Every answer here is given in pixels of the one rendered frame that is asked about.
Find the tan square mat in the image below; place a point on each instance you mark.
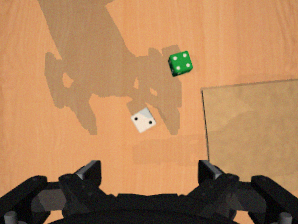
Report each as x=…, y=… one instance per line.
x=253, y=130

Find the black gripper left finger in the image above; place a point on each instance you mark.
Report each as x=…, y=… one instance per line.
x=83, y=196

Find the white die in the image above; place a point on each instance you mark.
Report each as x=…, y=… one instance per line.
x=143, y=120

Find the green die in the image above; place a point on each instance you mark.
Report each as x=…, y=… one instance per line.
x=180, y=63

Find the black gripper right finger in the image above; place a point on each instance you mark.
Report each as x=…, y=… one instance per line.
x=278, y=206

